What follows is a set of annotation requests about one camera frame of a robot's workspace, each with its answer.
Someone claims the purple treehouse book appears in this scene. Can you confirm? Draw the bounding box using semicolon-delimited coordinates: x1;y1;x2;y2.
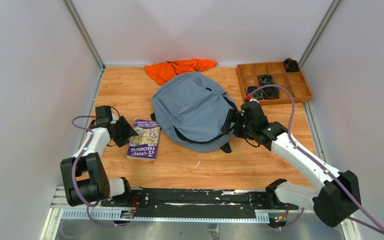
126;118;161;161

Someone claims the blue grey backpack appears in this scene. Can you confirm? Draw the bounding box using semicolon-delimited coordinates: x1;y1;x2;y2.
151;72;238;154

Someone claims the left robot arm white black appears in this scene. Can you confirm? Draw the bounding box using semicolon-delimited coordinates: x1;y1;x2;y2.
60;105;137;207

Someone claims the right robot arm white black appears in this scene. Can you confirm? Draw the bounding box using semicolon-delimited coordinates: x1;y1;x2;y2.
221;101;361;227

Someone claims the rolled dark tie lower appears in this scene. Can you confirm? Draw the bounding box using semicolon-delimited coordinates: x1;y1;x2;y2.
261;86;280;100

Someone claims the rolled dark tie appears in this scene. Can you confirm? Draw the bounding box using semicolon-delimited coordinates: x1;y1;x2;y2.
257;74;275;86
261;86;280;100

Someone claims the rolled dark tie middle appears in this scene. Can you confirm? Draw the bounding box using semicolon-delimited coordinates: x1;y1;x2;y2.
257;74;275;86

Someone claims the wooden compartment tray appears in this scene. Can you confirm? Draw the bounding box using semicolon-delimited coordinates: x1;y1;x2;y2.
236;61;313;103

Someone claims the rolled dark tie corner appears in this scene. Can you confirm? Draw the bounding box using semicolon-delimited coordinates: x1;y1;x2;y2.
282;57;301;73

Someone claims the orange cloth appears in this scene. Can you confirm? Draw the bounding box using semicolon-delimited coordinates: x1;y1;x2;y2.
144;58;218;85

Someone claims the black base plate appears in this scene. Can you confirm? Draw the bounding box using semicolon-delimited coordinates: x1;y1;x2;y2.
101;188;298;220

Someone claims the aluminium frame rail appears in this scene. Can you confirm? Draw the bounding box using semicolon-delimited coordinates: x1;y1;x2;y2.
40;186;362;240

